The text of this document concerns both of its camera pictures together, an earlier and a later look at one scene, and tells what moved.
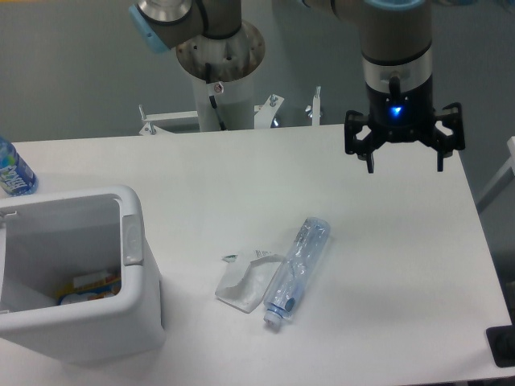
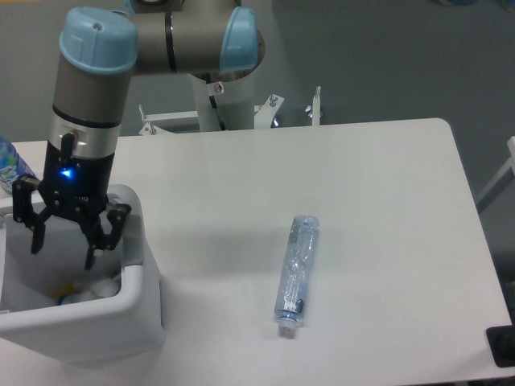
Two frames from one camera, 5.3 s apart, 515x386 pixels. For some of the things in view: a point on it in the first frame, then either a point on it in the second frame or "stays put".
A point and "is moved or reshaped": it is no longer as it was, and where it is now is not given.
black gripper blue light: x=403 y=117 → x=77 y=187
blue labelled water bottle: x=16 y=178 stays put
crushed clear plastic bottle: x=294 y=269 is moved or reshaped
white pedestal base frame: x=265 y=115 stays put
